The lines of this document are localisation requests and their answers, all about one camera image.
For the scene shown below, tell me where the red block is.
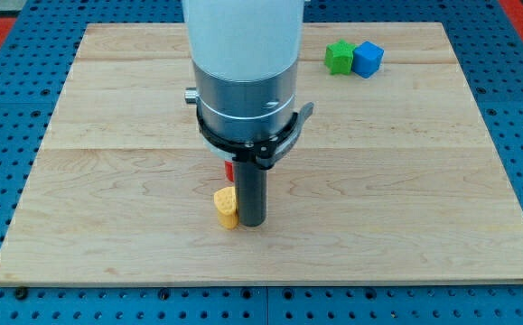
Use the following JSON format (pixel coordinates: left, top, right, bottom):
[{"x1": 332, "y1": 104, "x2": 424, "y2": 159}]
[{"x1": 224, "y1": 161, "x2": 234, "y2": 182}]

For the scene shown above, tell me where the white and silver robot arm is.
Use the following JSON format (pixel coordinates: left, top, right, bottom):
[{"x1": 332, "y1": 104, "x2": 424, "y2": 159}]
[{"x1": 182, "y1": 0, "x2": 313, "y2": 227}]

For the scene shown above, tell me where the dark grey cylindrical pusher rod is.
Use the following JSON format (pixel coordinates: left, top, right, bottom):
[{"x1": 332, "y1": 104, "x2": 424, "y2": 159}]
[{"x1": 233, "y1": 162, "x2": 266, "y2": 227}]

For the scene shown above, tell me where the green star block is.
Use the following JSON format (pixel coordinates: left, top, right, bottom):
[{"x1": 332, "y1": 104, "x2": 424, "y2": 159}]
[{"x1": 324, "y1": 39, "x2": 357, "y2": 75}]

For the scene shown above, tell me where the black clamp ring mount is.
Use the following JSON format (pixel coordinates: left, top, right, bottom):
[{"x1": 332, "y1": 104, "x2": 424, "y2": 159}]
[{"x1": 196, "y1": 102, "x2": 314, "y2": 170}]

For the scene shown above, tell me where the light wooden board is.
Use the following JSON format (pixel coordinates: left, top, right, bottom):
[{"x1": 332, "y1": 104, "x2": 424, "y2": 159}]
[{"x1": 0, "y1": 23, "x2": 523, "y2": 287}]

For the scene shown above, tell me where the blue cube block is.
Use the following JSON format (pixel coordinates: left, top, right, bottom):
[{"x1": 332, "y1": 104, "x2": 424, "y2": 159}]
[{"x1": 351, "y1": 41, "x2": 385, "y2": 79}]

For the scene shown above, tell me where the yellow heart block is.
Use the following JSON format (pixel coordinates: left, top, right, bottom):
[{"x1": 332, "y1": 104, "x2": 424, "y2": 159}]
[{"x1": 213, "y1": 186, "x2": 238, "y2": 229}]

